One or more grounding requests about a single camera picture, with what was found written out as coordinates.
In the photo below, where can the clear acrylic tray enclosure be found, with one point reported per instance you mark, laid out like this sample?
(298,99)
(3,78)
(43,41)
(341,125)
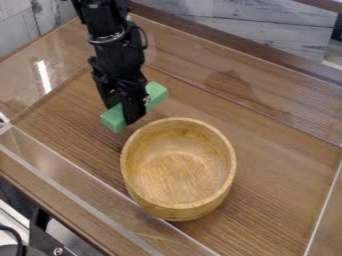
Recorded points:
(273,102)

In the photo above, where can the brown wooden bowl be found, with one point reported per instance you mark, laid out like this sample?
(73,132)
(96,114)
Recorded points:
(178,166)

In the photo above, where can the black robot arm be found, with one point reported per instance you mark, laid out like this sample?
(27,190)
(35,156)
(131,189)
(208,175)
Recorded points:
(102,16)

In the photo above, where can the black metal table bracket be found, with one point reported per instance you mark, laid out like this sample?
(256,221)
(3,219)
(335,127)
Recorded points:
(40,240)

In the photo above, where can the green rectangular block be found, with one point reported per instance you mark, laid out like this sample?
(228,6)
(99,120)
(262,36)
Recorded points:
(112,118)

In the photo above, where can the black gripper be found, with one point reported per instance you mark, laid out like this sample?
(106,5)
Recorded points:
(116,65)

